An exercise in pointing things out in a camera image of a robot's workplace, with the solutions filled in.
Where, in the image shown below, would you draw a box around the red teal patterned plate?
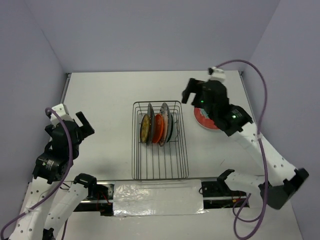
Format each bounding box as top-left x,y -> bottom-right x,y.
193,107 -> 220,131

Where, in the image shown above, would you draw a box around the white blue floral plate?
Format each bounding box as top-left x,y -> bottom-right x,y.
158,102 -> 171,147

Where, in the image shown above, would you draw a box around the grey plate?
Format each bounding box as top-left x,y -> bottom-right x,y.
147,103 -> 155,145

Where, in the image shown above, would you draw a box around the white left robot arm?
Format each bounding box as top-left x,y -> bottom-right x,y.
9,104 -> 98,240

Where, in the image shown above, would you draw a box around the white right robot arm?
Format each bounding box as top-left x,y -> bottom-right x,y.
182,78 -> 309,210

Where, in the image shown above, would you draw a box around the dark speckled plate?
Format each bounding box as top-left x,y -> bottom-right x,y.
165,110 -> 174,143

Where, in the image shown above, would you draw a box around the orange plate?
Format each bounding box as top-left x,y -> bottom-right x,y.
152,113 -> 164,144

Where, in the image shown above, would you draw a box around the yellow patterned plate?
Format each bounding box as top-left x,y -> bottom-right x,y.
139,114 -> 151,143

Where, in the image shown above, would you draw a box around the silver foil tape sheet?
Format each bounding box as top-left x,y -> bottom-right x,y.
113,179 -> 206,217

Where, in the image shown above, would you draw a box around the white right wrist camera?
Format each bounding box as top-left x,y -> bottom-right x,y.
208,66 -> 226,83

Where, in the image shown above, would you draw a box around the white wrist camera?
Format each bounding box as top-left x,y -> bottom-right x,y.
208,66 -> 226,83
50,103 -> 73,126

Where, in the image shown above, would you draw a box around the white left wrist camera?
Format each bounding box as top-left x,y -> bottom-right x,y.
50,103 -> 73,126

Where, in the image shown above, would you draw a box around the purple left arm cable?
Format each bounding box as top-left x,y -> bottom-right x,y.
0,107 -> 74,240

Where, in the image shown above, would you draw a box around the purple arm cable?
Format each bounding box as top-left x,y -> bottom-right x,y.
216,59 -> 271,239
0,107 -> 74,240

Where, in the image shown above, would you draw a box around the grey wire dish rack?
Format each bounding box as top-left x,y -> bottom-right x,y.
131,100 -> 189,181

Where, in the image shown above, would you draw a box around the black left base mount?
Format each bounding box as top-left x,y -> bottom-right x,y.
74,183 -> 115,217

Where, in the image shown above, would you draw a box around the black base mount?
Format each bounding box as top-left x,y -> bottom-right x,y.
198,181 -> 247,210
74,183 -> 115,217

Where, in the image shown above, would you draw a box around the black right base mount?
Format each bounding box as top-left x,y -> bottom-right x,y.
198,181 -> 247,210

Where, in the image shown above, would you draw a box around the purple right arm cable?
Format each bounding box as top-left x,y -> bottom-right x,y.
216,59 -> 271,239

